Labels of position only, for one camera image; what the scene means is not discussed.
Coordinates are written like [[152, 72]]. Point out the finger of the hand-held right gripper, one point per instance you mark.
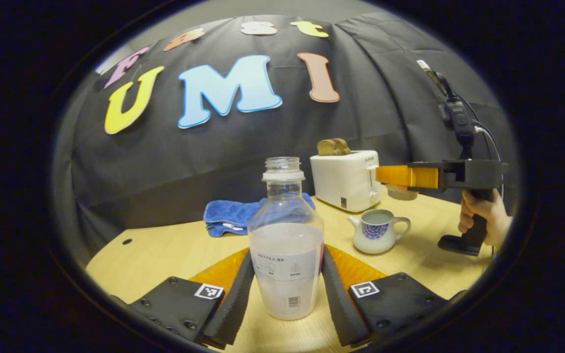
[[400, 175]]

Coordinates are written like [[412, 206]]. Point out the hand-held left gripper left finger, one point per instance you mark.
[[236, 304]]

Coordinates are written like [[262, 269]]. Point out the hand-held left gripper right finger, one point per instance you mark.
[[339, 309]]

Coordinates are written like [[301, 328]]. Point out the white blue-patterned teacup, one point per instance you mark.
[[375, 242]]

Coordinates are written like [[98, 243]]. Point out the clear plastic water bottle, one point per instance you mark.
[[285, 245]]

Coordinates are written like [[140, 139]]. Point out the white toaster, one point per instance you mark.
[[341, 181]]

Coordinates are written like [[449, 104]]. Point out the blue towel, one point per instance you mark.
[[223, 215]]

